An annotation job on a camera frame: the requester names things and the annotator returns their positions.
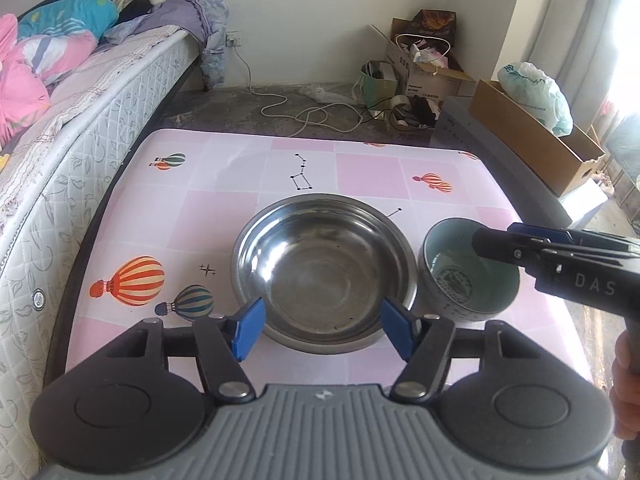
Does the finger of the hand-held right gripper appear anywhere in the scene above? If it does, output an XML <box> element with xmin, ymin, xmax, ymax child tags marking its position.
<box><xmin>472</xmin><ymin>227</ymin><xmax>563</xmax><ymax>275</ymax></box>
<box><xmin>506</xmin><ymin>223</ymin><xmax>640</xmax><ymax>257</ymax></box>

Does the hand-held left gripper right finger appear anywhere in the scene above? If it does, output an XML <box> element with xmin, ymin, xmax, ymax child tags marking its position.
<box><xmin>380</xmin><ymin>297</ymin><xmax>539</xmax><ymax>403</ymax></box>

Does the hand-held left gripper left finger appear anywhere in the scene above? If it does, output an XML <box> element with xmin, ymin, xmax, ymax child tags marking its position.
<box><xmin>107</xmin><ymin>296</ymin><xmax>267</xmax><ymax>404</ymax></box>

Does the pale green ceramic bowl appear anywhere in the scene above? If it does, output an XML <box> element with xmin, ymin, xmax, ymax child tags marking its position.
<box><xmin>417</xmin><ymin>217</ymin><xmax>522</xmax><ymax>323</ymax></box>

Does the large stainless steel bowl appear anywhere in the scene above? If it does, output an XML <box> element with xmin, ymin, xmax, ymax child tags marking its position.
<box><xmin>231</xmin><ymin>194</ymin><xmax>419</xmax><ymax>356</ymax></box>

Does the person's right hand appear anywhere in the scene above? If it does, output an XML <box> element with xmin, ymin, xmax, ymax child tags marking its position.
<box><xmin>610</xmin><ymin>331</ymin><xmax>640</xmax><ymax>442</ymax></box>

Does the brown cardboard tray box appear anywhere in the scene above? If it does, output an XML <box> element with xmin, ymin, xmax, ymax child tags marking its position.
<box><xmin>470</xmin><ymin>79</ymin><xmax>607</xmax><ymax>199</ymax></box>

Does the white green plastic bag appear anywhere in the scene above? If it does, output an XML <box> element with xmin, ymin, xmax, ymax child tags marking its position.
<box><xmin>497</xmin><ymin>61</ymin><xmax>575</xmax><ymax>137</ymax></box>

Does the small low cardboard box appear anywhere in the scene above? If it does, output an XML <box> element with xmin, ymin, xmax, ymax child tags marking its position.
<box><xmin>386</xmin><ymin>106</ymin><xmax>443</xmax><ymax>136</ymax></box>

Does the pink checked printed tablecloth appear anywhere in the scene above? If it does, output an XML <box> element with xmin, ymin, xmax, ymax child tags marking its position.
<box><xmin>45</xmin><ymin>127</ymin><xmax>615</xmax><ymax>413</ymax></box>

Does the open white cardboard box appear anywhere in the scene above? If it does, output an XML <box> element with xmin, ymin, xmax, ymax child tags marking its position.
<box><xmin>370</xmin><ymin>17</ymin><xmax>477</xmax><ymax>99</ymax></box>

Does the green paper bag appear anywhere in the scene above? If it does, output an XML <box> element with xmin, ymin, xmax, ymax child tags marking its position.
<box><xmin>360</xmin><ymin>60</ymin><xmax>399</xmax><ymax>111</ymax></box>

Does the white curtain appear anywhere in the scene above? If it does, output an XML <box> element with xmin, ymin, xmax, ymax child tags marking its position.
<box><xmin>515</xmin><ymin>0</ymin><xmax>640</xmax><ymax>103</ymax></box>

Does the white quilted mattress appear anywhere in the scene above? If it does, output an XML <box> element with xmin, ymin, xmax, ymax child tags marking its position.
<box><xmin>0</xmin><ymin>25</ymin><xmax>206</xmax><ymax>480</ymax></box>

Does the dark printed paper bag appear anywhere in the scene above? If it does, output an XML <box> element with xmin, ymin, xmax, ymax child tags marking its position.
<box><xmin>412</xmin><ymin>9</ymin><xmax>459</xmax><ymax>41</ymax></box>

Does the light purple cloth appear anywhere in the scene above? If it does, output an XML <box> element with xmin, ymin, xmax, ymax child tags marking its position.
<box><xmin>102</xmin><ymin>0</ymin><xmax>231</xmax><ymax>92</ymax></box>

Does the pink quilt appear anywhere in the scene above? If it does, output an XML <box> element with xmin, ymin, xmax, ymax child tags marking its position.
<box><xmin>0</xmin><ymin>12</ymin><xmax>99</xmax><ymax>144</ymax></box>

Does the black cloth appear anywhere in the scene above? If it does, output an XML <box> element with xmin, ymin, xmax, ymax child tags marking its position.
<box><xmin>120</xmin><ymin>0</ymin><xmax>157</xmax><ymax>24</ymax></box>

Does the blue printed quilt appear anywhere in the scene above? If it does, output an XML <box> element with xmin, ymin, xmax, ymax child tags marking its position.
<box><xmin>17</xmin><ymin>0</ymin><xmax>120</xmax><ymax>44</ymax></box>

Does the white cable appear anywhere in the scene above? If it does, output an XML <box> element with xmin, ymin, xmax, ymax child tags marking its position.
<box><xmin>232</xmin><ymin>42</ymin><xmax>366</xmax><ymax>136</ymax></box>

